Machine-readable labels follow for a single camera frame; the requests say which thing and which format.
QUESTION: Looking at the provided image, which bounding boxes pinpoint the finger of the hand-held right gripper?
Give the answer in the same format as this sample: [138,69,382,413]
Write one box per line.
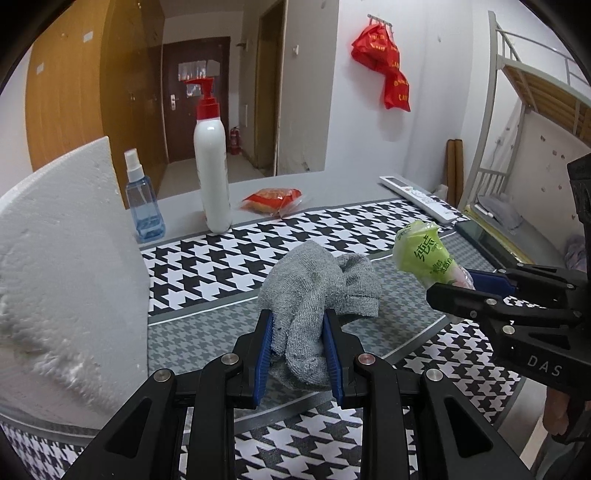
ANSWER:
[426,281,587,334]
[466,264,585,298]

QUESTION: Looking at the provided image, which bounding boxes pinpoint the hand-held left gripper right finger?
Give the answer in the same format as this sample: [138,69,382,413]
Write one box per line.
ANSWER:
[322,307,532,480]

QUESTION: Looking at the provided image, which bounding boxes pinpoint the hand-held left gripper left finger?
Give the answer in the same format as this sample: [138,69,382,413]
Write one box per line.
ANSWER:
[60,308,278,480]

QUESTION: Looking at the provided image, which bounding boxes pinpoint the grey sock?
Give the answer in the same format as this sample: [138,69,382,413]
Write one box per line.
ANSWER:
[257,240,383,391]

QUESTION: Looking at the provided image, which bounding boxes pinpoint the green tissue packet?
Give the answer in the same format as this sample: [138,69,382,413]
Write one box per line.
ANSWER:
[392,220,476,292]

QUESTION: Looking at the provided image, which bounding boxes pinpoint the white foam box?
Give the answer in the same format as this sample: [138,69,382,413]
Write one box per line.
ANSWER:
[0,136,151,424]

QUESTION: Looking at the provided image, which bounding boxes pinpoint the person's right hand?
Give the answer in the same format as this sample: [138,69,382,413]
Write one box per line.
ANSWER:
[544,387,574,438]

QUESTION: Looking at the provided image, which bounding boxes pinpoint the dark glossy board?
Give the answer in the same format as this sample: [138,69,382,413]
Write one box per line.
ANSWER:
[455,219,533,273]

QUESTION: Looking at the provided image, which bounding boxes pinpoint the grey pillow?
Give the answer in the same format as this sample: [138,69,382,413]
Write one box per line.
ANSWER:
[478,191,523,230]

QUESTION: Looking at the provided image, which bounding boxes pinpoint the black white houndstooth mat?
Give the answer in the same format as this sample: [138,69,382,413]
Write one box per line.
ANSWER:
[0,198,523,480]

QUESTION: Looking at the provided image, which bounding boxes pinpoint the wooden poles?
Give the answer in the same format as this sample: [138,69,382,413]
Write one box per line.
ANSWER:
[445,137,465,209]

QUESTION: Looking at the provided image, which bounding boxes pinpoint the white remote control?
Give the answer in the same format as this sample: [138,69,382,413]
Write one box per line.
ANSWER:
[379,174,463,226]

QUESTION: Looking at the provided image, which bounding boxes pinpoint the red snack packet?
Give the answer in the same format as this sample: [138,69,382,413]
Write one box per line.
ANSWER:
[240,187,307,218]

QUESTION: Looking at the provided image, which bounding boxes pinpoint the blue spray bottle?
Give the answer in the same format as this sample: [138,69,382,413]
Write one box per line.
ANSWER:
[123,148,166,243]

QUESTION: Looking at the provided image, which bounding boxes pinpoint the metal bunk bed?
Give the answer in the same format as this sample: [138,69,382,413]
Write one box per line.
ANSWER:
[466,11,591,278]

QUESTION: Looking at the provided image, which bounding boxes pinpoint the white pump bottle red cap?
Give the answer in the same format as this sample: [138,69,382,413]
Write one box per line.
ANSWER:
[184,78,232,233]

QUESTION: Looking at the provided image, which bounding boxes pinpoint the dark brown entrance door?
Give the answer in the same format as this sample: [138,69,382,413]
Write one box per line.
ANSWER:
[161,37,230,162]

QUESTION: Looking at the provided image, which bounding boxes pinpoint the red plastic bag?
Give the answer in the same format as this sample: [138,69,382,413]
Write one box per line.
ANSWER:
[351,23,412,112]

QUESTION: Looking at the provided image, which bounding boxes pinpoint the wooden wardrobe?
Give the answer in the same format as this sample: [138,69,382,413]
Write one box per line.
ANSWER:
[25,0,167,197]

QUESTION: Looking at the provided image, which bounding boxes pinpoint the wooden interior door frame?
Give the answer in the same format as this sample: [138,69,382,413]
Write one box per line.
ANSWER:
[256,0,287,176]

